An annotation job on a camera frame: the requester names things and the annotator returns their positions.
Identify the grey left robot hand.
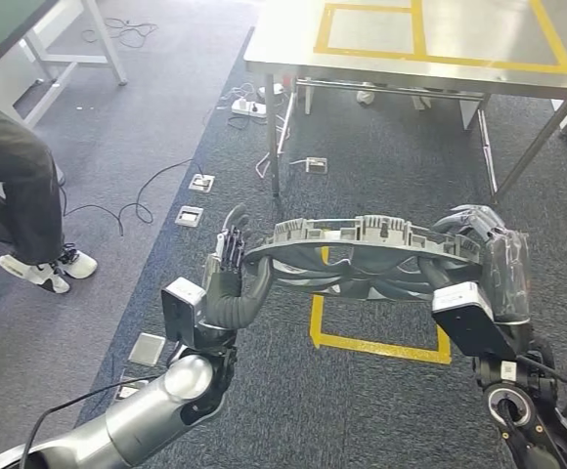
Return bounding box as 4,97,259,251
203,203,274,331

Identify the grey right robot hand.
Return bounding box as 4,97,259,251
418,204,532,325

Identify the grey wheel hubcap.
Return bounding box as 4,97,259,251
243,214,483,302

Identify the steel workbench table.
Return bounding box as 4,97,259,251
243,0,567,203

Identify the white power strip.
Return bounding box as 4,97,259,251
231,97,268,119

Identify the person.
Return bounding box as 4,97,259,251
0,90,99,296

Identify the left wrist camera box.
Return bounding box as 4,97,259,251
161,277,209,348

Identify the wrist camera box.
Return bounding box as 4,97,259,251
161,277,209,348
431,281,519,362

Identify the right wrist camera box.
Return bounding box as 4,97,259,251
431,281,519,362

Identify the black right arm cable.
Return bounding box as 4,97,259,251
517,354,567,419

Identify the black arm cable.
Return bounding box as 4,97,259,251
19,375,160,469
517,354,567,419

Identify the black floor cable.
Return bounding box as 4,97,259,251
80,18,160,50
61,158,205,237

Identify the white floor cable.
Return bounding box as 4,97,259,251
256,90,297,181

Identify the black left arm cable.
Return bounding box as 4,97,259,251
19,375,160,469

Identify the white frame table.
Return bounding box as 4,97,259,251
0,0,129,127

